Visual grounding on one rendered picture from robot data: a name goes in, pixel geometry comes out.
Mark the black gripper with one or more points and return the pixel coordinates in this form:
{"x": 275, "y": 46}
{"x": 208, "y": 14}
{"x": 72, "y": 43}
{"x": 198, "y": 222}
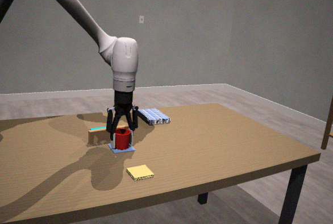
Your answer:
{"x": 120, "y": 110}

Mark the red cup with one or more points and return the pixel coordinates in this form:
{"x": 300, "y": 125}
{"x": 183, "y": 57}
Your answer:
{"x": 122, "y": 138}

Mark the blue and white checkered cloth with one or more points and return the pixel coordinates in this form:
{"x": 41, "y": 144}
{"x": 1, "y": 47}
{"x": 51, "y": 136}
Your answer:
{"x": 153, "y": 116}

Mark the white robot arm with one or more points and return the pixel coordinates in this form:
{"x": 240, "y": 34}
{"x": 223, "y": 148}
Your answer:
{"x": 120, "y": 53}

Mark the yellow sticky-note pad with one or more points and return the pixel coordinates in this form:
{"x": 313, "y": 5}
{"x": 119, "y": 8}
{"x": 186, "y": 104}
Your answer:
{"x": 140, "y": 172}

